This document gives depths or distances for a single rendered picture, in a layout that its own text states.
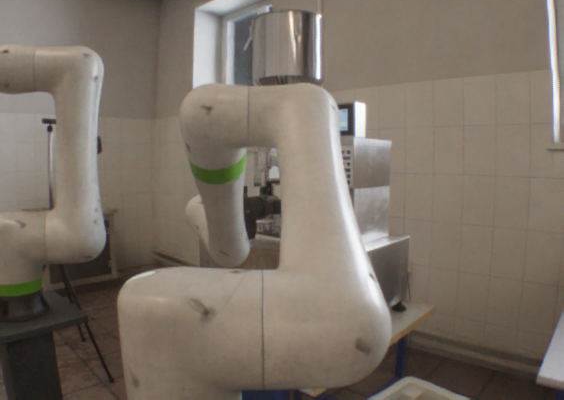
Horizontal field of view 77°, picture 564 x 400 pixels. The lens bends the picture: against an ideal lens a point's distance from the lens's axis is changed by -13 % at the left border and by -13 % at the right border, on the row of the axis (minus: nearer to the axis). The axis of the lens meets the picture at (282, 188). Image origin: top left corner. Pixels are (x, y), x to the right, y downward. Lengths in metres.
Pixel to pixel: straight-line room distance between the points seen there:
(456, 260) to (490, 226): 0.31
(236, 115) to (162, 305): 0.38
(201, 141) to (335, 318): 0.42
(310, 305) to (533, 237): 2.20
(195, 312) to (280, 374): 0.10
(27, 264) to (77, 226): 0.15
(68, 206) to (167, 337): 0.65
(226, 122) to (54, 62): 0.50
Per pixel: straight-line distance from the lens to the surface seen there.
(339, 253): 0.44
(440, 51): 2.75
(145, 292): 0.40
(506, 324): 2.69
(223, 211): 0.86
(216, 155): 0.72
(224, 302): 0.39
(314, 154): 0.57
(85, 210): 0.99
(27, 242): 1.01
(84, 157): 1.00
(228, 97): 0.69
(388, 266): 1.35
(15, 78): 1.04
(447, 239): 2.67
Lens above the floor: 1.29
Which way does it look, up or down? 4 degrees down
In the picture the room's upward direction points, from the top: straight up
